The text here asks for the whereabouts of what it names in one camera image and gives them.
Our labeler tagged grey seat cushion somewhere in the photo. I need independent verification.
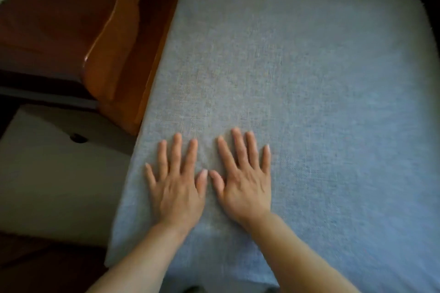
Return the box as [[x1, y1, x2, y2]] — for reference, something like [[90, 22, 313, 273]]
[[104, 0, 440, 293]]

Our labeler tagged person's right hand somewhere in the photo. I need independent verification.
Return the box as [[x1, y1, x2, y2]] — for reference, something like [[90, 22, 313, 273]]
[[209, 127, 273, 232]]

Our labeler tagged person's right forearm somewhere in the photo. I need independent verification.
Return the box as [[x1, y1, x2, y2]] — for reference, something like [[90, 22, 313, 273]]
[[240, 212, 360, 293]]

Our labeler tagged person's left forearm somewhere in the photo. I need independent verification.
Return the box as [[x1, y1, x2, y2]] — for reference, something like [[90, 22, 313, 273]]
[[86, 222, 193, 293]]

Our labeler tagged dark wooden sofa with console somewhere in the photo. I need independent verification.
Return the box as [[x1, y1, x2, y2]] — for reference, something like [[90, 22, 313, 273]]
[[0, 0, 440, 137]]

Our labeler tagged person's left hand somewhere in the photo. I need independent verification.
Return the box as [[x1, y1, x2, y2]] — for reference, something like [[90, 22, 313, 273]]
[[144, 133, 209, 235]]

